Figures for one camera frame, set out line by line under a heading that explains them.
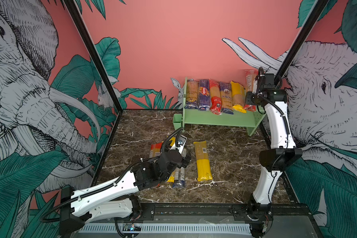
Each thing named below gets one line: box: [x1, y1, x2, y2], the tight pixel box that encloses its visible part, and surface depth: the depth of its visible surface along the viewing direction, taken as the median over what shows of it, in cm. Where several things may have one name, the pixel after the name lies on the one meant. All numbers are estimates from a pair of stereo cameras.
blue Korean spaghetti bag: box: [219, 81, 235, 115], surface depth 87 cm
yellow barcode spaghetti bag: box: [193, 140, 213, 182], surface depth 92 cm
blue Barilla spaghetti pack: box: [198, 79, 211, 112], surface depth 88 cm
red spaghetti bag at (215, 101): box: [208, 79, 223, 116], surface depth 87 cm
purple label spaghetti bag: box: [172, 166, 186, 189], surface depth 85 cm
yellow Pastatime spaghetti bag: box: [230, 81, 247, 114], surface depth 89 cm
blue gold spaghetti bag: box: [184, 78, 200, 110], surface depth 89 cm
